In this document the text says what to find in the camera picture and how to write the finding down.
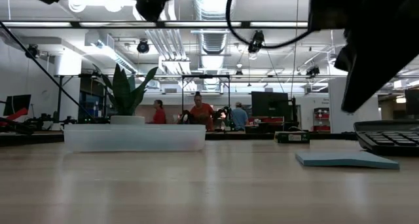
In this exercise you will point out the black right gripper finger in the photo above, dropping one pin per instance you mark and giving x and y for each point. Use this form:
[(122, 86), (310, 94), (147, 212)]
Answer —
[(366, 76)]

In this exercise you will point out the blue sticky note pad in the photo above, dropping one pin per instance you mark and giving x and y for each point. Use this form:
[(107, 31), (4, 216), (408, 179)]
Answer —
[(347, 160)]

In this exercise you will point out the black background robot arm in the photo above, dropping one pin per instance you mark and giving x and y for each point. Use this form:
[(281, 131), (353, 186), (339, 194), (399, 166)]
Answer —
[(226, 116), (186, 117)]

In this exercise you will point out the black ceiling spotlight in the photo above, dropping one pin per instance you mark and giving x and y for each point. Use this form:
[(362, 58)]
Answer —
[(32, 51), (313, 71), (143, 47)]

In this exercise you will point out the white pillar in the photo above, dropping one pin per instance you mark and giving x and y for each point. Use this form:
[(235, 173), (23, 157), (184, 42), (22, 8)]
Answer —
[(337, 119)]

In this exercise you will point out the red storage shelf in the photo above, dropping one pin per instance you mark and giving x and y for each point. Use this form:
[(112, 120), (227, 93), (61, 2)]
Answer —
[(321, 119)]

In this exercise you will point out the black desk calculator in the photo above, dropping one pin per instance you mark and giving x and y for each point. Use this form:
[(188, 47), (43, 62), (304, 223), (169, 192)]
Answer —
[(386, 142)]

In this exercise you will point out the green plant white pot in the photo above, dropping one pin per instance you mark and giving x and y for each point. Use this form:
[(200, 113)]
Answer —
[(122, 93)]

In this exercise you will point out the person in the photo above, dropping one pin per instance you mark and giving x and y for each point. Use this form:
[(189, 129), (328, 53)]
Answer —
[(203, 114), (159, 116), (239, 119)]

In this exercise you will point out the clear pencil box teal lid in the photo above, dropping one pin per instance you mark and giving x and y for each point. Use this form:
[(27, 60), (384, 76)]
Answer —
[(131, 139)]

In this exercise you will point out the black monitor red streak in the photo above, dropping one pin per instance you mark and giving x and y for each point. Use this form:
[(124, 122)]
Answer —
[(16, 103)]

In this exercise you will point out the silver ventilation duct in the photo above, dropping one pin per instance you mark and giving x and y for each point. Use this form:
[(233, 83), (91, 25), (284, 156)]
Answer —
[(214, 42)]

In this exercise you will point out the black background rig frame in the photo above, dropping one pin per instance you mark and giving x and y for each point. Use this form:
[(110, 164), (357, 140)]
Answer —
[(206, 76)]

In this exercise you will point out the black overhead camera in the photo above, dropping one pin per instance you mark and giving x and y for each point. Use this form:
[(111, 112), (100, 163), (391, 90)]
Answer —
[(257, 40)]

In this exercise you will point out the black aluminium rig frame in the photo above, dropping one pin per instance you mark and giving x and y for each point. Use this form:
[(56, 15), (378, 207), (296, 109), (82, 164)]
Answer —
[(239, 136)]

